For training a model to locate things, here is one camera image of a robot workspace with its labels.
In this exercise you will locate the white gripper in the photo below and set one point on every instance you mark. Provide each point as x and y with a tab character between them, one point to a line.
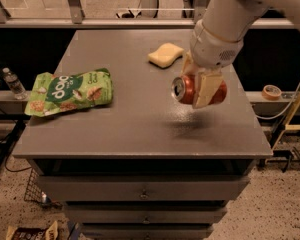
212	49

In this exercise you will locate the red coke can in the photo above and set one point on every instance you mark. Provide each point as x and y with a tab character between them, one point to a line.
183	89

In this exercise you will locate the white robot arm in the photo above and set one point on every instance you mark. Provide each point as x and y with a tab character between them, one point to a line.
231	19

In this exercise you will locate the yellow sponge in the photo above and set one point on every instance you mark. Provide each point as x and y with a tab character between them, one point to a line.
165	55

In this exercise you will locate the roll of tape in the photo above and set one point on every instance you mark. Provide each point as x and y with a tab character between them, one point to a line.
271	92

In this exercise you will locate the grey drawer cabinet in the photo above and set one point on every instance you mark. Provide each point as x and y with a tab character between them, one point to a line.
145	131

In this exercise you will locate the green snack bag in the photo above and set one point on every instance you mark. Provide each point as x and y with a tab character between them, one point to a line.
53	94

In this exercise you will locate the top grey drawer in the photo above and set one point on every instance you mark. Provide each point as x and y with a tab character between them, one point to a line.
142	188

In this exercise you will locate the grey drawer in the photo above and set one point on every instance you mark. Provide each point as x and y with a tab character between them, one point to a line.
146	213
142	188
147	232

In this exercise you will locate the middle grey drawer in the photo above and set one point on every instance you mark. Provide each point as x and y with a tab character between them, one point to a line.
146	213

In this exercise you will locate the clear plastic water bottle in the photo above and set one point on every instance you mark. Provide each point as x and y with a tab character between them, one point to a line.
14	83

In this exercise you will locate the bottom grey drawer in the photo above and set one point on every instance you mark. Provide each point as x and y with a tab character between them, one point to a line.
147	232

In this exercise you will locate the brown snack bag on floor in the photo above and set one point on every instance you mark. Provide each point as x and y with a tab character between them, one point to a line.
19	233

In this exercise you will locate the wire basket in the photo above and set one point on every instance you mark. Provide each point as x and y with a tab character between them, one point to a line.
33	192

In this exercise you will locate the metal railing frame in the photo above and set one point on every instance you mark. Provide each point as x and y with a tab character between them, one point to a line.
94	14

